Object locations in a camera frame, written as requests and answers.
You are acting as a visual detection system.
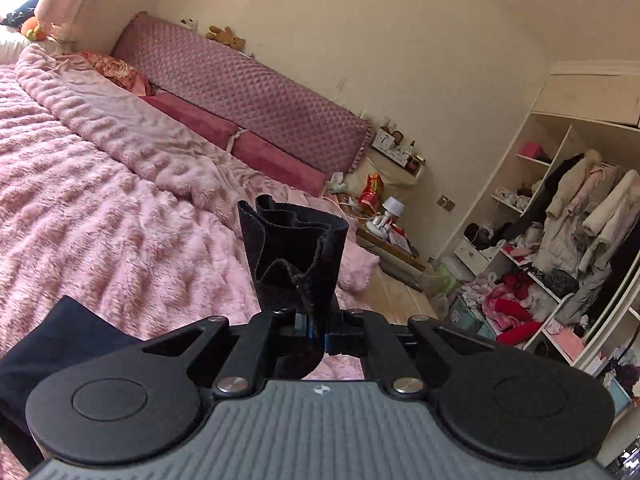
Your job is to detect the black pants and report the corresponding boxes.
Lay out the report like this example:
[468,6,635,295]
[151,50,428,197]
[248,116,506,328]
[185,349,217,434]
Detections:
[1,194,347,442]

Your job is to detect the wooden nightstand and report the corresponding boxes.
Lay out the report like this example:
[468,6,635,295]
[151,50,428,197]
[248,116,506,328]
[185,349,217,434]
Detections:
[356,224,426,292]

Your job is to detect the white table lamp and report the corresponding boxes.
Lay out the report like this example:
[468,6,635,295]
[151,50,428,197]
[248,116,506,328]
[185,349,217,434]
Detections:
[366,196,405,240]

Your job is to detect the red snack bag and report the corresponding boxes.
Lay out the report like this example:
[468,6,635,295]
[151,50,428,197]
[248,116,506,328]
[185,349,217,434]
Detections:
[358,174,384,214]

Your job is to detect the dark pink pillow right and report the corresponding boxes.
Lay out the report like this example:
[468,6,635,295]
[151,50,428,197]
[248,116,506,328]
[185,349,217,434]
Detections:
[227,129,326,196]

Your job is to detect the dark pink pillow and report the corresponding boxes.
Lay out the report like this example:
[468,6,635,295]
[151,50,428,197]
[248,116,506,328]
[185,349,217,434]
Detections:
[227,129,326,196]
[142,92,239,148]

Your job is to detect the white open wardrobe shelf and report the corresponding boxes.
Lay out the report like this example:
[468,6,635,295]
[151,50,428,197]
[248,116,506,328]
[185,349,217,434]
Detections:
[447,61,639,376]

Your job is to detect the pink fluffy blanket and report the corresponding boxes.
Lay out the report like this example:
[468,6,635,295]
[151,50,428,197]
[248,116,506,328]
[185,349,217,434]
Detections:
[0,43,381,480]

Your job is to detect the dark pink pillow left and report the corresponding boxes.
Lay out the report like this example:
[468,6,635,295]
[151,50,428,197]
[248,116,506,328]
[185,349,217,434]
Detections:
[142,92,239,148]

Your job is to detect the hanging coats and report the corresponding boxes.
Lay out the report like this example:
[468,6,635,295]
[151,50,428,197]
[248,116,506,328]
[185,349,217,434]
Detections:
[533,150,639,325]

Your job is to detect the floral red pillow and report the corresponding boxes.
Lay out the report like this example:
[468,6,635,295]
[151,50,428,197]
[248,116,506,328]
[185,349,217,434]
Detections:
[80,51,152,96]

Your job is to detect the quilted pink headboard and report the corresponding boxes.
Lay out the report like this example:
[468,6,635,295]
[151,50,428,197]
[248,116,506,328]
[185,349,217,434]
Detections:
[112,13,372,176]

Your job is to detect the brown teddy bear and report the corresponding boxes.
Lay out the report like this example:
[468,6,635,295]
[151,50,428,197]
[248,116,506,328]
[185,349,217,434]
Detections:
[206,26,246,52]

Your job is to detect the orange plush toy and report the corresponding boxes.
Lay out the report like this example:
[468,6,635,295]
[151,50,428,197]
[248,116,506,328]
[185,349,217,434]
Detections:
[21,16,52,41]

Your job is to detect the dark blue cushion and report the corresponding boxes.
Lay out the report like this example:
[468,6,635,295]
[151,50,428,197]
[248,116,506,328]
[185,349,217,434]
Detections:
[1,0,39,29]

